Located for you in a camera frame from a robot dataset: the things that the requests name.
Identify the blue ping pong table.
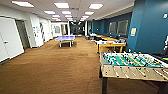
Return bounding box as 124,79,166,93
54,34,76,48

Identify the long yellow wooden table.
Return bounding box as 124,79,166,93
100,36,120,42

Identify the white table with dishes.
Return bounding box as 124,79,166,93
96,39,127,54

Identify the interior glass window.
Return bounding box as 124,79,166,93
108,21,118,34
117,19,129,35

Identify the yellow pillar sign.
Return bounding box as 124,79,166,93
130,27,137,37

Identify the green foosball table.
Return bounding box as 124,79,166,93
99,51,168,94

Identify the grey metal door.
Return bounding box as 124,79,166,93
14,19,31,51

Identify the large white door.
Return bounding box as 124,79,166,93
0,16,25,63

